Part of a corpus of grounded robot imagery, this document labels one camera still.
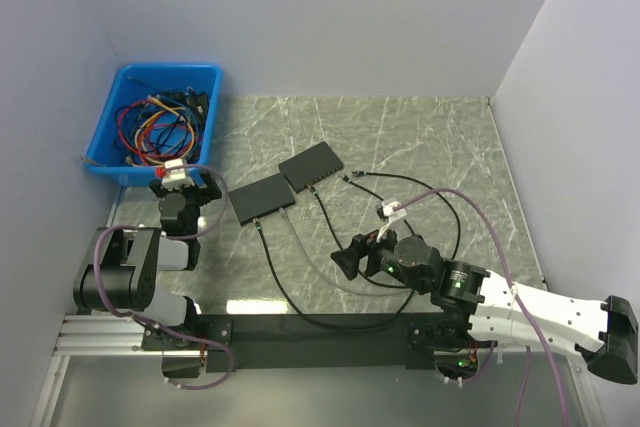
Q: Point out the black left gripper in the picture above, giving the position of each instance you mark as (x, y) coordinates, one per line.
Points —
(205, 194)

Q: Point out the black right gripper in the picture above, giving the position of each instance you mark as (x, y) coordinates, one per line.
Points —
(348, 258)

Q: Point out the black network switch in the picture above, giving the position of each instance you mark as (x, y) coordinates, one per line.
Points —
(310, 166)
(261, 198)

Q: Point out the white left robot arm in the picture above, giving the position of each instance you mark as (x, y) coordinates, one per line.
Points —
(119, 273)

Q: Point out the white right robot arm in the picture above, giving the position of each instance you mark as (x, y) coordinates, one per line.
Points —
(486, 308)

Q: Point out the blue plastic bin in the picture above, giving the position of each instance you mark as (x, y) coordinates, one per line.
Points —
(155, 112)

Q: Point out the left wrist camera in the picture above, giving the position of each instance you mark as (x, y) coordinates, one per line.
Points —
(174, 174)

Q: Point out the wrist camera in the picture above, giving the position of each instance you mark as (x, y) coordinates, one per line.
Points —
(174, 174)
(390, 212)

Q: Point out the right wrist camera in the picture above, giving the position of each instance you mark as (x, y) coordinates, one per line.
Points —
(390, 212)

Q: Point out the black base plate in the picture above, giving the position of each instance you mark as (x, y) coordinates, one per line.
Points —
(270, 341)

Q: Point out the aluminium rail frame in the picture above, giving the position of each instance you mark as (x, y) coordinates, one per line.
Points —
(284, 267)

